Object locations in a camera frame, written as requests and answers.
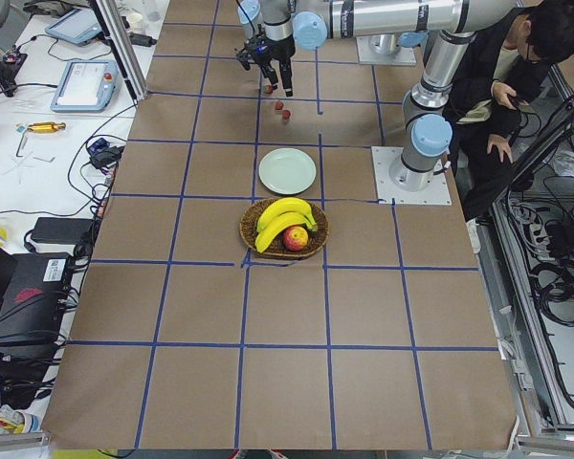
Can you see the red yellow apple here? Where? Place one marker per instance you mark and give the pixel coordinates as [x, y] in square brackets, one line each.
[295, 238]

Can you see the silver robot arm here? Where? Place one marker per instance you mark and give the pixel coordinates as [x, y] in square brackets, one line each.
[392, 43]
[308, 24]

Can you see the black power adapter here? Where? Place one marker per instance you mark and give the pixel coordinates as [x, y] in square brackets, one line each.
[55, 230]

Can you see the black smartphone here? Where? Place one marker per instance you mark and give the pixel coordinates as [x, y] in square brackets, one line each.
[516, 101]

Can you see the grey teach pendant far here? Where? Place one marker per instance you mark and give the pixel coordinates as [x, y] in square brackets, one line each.
[78, 27]

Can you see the person in black shirt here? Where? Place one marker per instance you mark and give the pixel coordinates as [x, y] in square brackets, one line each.
[507, 62]

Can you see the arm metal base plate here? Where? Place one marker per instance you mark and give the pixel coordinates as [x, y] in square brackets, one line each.
[398, 185]
[404, 58]

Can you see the grey teach pendant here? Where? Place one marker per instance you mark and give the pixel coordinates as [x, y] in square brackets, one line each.
[78, 27]
[85, 86]

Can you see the white paper cup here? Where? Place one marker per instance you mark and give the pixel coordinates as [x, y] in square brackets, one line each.
[135, 21]

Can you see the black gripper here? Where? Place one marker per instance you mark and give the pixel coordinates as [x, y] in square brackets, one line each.
[275, 54]

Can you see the woven wicker basket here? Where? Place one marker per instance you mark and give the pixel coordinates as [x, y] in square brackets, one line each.
[317, 239]

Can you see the pale green plate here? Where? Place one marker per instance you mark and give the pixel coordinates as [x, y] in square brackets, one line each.
[287, 171]

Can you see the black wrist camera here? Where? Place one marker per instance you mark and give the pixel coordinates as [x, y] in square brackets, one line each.
[245, 58]

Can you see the black computer box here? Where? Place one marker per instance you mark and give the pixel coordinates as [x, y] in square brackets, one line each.
[33, 305]

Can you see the grey teach pendant near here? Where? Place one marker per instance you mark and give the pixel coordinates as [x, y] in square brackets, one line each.
[85, 86]

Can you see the gold metal tool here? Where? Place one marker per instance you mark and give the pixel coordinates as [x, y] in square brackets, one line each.
[46, 127]

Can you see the yellow banana bunch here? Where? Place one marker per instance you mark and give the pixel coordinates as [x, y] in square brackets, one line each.
[279, 216]

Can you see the aluminium frame post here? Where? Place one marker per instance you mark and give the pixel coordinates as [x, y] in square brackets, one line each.
[119, 42]

